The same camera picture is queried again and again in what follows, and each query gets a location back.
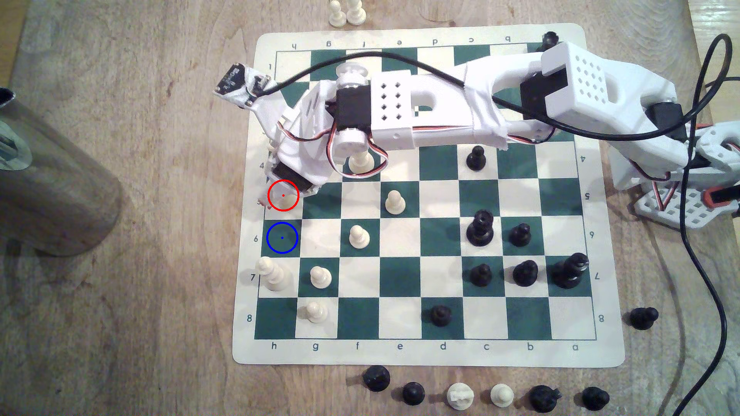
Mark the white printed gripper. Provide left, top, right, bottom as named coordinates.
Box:
left=254, top=74, right=343, bottom=210

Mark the tall white chess bishop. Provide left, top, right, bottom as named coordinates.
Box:
left=256, top=256, right=293, bottom=291

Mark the green white chess mat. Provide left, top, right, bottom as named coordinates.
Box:
left=232, top=23, right=626, bottom=367

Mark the black chess queen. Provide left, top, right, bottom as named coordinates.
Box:
left=466, top=210, right=495, bottom=246

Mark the white chess rook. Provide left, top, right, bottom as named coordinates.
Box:
left=447, top=382, right=475, bottom=411

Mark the black chess king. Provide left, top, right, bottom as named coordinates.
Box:
left=552, top=252, right=590, bottom=290

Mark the black chess knight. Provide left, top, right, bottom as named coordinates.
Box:
left=529, top=385, right=563, bottom=413

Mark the shiny metal cylinder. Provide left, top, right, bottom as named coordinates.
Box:
left=0, top=87, right=124, bottom=258

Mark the black pawn b7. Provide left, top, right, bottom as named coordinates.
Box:
left=513, top=260, right=539, bottom=287

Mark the orange black clamp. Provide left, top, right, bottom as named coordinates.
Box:
left=701, top=186, right=740, bottom=210

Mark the red white black servo wire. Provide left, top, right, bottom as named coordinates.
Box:
left=286, top=118, right=389, bottom=179

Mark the gripper camera circuit board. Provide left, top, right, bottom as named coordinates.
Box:
left=214, top=62, right=272, bottom=111

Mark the white perforated base plate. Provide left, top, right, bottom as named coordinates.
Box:
left=633, top=182, right=740, bottom=230

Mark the black camera cable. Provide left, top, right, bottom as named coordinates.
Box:
left=254, top=34, right=740, bottom=416

